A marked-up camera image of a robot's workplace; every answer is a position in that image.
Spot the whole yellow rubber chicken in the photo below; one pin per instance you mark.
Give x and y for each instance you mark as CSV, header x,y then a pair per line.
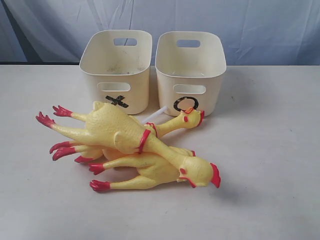
x,y
108,126

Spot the headless yellow rubber chicken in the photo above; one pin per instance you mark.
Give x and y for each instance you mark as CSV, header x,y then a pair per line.
x,y
153,170

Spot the severed chicken head with tube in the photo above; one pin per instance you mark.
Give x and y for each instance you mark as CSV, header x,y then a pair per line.
x,y
154,115

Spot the cream bin marked O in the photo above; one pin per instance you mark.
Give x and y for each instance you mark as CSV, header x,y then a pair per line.
x,y
190,67

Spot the cream bin marked X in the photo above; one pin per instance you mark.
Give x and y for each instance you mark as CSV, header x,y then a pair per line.
x,y
116,67

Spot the blue backdrop curtain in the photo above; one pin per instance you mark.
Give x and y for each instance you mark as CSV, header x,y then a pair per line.
x,y
253,32

